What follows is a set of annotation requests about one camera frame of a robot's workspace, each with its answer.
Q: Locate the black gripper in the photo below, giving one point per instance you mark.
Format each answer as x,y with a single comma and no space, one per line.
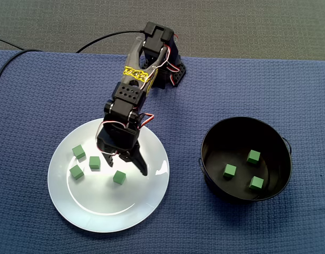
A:
131,154

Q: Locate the green cube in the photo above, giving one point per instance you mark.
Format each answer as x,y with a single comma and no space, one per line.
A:
253,156
229,170
78,151
94,162
76,172
119,177
256,182

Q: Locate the black robot arm with stickers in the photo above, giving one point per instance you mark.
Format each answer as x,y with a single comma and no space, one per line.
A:
128,92

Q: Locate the white round plate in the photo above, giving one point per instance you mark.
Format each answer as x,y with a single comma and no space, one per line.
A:
112,201

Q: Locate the black round container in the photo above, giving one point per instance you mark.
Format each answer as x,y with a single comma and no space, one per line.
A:
273,158

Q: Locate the blue woven table cloth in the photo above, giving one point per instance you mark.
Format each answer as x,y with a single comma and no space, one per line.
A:
231,225

